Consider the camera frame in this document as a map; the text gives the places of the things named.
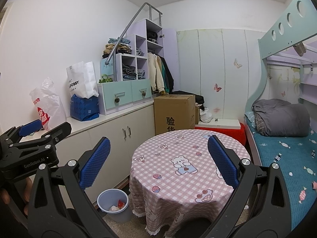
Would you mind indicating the black hanging jacket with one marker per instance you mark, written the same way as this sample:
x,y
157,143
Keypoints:
x,y
171,79

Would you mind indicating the round table, pink checkered cloth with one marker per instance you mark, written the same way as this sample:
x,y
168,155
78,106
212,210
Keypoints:
x,y
178,193

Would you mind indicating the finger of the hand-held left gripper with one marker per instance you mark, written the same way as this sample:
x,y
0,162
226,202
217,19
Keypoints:
x,y
31,127
58,131

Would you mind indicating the large cardboard box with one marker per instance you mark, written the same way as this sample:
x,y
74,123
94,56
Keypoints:
x,y
173,109

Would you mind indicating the pale teal panel box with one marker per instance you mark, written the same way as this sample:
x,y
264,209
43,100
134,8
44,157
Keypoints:
x,y
107,67

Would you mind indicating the blue patterned bag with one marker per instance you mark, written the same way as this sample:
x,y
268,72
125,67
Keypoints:
x,y
84,109

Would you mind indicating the faded pink butterfly sticker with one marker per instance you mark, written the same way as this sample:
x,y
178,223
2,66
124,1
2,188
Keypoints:
x,y
216,110

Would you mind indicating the folded blue grey clothes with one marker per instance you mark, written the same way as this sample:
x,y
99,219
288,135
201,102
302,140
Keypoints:
x,y
141,74

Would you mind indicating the white paper bag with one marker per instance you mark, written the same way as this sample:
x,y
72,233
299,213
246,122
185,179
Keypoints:
x,y
79,76

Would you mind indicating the red snack wrapper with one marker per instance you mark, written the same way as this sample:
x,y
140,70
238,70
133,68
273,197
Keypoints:
x,y
121,204

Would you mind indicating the black cloth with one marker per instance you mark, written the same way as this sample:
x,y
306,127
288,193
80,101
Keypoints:
x,y
200,100

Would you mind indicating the teal candy print bedsheet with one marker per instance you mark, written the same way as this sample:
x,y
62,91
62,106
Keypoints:
x,y
292,158

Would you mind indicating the cream hanging jacket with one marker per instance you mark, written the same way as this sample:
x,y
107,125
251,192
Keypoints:
x,y
156,74

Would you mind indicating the white plastic bag red print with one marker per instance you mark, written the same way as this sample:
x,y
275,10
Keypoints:
x,y
49,104

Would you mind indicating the pile of folded clothes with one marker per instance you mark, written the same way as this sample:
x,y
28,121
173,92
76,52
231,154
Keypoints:
x,y
118,47

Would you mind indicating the pale butterfly sticker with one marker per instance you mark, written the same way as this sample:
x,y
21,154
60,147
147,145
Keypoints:
x,y
237,64

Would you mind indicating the white floor cabinet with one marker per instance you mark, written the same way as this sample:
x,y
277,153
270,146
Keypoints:
x,y
109,133

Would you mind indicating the green plant decoration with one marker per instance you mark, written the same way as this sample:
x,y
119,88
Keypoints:
x,y
105,79

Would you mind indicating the grey blanket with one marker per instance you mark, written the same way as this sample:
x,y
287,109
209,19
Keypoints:
x,y
282,119

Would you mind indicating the person's left hand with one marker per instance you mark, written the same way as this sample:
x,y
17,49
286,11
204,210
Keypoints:
x,y
27,188

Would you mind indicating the folded dark jeans stack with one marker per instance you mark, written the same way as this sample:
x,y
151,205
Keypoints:
x,y
128,71

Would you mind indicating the small white plastic bag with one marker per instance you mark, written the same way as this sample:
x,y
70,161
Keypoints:
x,y
206,116

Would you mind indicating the small cardboard box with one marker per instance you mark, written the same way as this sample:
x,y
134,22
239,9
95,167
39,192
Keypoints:
x,y
197,115

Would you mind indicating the light blue trash bin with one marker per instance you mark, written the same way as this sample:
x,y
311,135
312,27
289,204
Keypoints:
x,y
118,217

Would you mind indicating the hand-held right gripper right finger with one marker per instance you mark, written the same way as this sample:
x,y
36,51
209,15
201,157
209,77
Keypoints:
x,y
223,161

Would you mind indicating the brown hanging cloth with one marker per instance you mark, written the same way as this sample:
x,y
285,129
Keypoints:
x,y
300,49

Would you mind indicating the grey metal handrail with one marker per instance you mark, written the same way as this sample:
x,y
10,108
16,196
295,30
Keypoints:
x,y
128,29

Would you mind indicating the teal bunk bed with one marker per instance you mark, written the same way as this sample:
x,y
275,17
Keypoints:
x,y
287,39

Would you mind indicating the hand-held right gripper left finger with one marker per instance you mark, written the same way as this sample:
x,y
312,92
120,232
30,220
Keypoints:
x,y
95,163

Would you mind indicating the folded black clothes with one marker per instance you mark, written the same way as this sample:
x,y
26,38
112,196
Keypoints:
x,y
152,36

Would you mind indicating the plaid cloth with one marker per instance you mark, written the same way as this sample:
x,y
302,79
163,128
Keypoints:
x,y
259,122

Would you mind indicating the light blue pillow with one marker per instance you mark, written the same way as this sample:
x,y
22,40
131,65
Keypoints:
x,y
249,117

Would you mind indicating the green hanging jacket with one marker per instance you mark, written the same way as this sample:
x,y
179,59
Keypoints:
x,y
164,76

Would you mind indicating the white tissue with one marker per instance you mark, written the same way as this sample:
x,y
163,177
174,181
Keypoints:
x,y
114,208

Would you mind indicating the teal drawer unit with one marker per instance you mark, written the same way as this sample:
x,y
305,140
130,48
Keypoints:
x,y
109,96

